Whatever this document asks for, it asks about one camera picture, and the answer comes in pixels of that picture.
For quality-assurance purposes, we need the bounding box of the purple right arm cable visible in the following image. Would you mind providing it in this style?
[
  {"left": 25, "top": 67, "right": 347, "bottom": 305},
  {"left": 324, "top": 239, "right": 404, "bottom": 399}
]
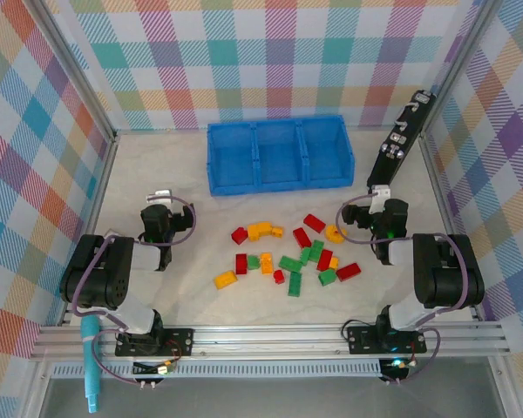
[{"left": 335, "top": 193, "right": 474, "bottom": 385}]

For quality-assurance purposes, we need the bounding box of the blue three-compartment bin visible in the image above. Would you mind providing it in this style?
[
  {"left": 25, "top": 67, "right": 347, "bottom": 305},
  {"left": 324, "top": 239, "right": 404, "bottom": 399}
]
[{"left": 207, "top": 114, "right": 355, "bottom": 198}]

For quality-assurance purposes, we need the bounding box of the aluminium frame rail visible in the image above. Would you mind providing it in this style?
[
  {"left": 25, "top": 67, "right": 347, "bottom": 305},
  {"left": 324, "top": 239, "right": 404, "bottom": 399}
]
[{"left": 29, "top": 321, "right": 512, "bottom": 361}]

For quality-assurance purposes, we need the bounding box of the teal marker pen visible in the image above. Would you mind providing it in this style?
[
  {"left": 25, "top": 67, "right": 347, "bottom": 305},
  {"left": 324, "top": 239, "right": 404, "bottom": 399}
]
[{"left": 80, "top": 316, "right": 102, "bottom": 414}]

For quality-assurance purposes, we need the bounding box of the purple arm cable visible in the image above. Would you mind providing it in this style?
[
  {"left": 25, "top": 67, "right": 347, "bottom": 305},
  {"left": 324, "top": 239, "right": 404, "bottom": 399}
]
[
  {"left": 335, "top": 193, "right": 474, "bottom": 385},
  {"left": 71, "top": 195, "right": 197, "bottom": 385}
]

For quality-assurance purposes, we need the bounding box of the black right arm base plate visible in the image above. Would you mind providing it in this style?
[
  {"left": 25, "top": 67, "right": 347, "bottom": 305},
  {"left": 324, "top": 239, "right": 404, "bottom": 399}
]
[{"left": 346, "top": 325, "right": 428, "bottom": 354}]

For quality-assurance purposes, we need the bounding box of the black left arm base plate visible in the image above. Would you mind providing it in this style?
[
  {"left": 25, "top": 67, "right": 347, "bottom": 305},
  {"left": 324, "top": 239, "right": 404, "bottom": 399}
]
[{"left": 115, "top": 328, "right": 195, "bottom": 358}]

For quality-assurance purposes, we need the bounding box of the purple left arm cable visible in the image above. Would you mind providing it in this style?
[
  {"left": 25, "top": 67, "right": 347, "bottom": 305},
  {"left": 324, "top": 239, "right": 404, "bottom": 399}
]
[{"left": 71, "top": 195, "right": 197, "bottom": 385}]

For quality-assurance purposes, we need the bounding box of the aluminium frame post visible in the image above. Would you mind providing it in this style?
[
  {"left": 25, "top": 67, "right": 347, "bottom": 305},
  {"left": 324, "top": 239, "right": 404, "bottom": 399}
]
[
  {"left": 33, "top": 0, "right": 119, "bottom": 143},
  {"left": 425, "top": 0, "right": 505, "bottom": 136}
]

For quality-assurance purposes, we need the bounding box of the aluminium side rail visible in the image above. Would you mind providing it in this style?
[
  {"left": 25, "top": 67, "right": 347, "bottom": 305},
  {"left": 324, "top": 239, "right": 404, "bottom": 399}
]
[
  {"left": 418, "top": 130, "right": 485, "bottom": 323},
  {"left": 58, "top": 132, "right": 119, "bottom": 327}
]

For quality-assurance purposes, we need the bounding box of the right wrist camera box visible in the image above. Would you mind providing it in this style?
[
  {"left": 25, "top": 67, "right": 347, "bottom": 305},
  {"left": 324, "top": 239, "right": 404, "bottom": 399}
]
[{"left": 371, "top": 184, "right": 394, "bottom": 215}]

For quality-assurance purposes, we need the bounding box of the black case with metal latches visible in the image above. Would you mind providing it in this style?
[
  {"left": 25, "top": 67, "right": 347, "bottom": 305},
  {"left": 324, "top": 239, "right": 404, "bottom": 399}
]
[{"left": 366, "top": 90, "right": 435, "bottom": 195}]

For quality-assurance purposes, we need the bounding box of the slotted grey cable duct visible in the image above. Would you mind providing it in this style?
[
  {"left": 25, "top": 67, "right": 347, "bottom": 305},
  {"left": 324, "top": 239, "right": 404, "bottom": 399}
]
[{"left": 51, "top": 361, "right": 384, "bottom": 380}]

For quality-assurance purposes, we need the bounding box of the wide green lego brick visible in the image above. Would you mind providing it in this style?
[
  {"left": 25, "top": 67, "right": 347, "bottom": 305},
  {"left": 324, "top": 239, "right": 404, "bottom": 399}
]
[{"left": 278, "top": 255, "right": 303, "bottom": 273}]

